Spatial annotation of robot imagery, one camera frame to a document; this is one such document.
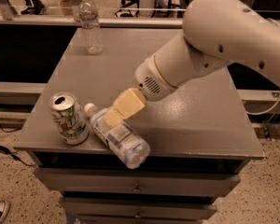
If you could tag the clear upright water bottle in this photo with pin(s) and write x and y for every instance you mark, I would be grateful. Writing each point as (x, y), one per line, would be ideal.
(90, 24)

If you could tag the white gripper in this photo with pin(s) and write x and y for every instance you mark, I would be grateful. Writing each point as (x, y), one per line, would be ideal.
(148, 76)

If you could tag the upper drawer knob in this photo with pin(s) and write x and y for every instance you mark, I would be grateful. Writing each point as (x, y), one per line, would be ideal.
(137, 190)

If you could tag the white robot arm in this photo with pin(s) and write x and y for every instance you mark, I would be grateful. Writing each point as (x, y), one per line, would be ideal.
(215, 34)

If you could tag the grey drawer cabinet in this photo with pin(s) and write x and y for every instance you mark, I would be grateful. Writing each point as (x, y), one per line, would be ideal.
(200, 139)

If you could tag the blue label plastic bottle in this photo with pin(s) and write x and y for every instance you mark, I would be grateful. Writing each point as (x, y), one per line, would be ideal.
(122, 140)

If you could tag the metal railing frame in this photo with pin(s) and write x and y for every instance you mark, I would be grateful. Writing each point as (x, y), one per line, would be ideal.
(140, 13)

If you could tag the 7up soda can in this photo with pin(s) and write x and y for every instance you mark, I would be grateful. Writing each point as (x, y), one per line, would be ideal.
(69, 117)

